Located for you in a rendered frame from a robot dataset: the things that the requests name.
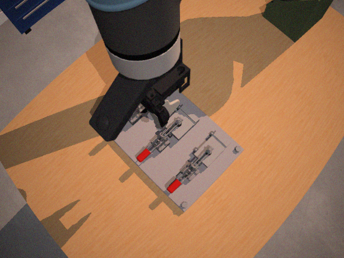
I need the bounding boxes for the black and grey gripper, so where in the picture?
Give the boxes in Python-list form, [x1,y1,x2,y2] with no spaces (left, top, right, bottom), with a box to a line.
[137,38,191,129]

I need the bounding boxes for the toggle clamp with red handle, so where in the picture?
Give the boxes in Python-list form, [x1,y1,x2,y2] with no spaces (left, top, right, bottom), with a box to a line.
[167,146,214,194]

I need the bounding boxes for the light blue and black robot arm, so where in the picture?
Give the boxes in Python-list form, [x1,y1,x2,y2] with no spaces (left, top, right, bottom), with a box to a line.
[86,0,182,141]

